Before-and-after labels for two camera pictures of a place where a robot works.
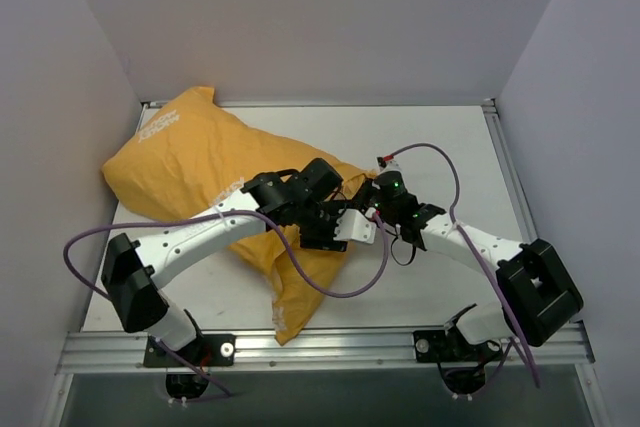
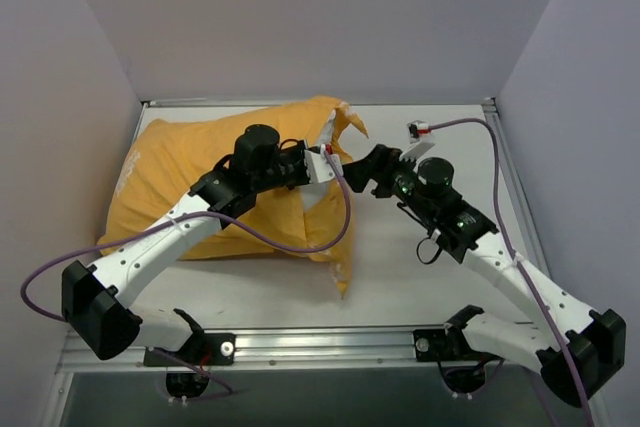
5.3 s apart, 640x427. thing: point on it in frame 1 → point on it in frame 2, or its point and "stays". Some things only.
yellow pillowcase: [300, 277] → [168, 155]
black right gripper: [367, 195] → [386, 167]
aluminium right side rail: [523, 220] stays
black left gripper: [322, 235] → [296, 169]
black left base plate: [207, 350] stays
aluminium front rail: [331, 351] stays
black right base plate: [439, 346] stays
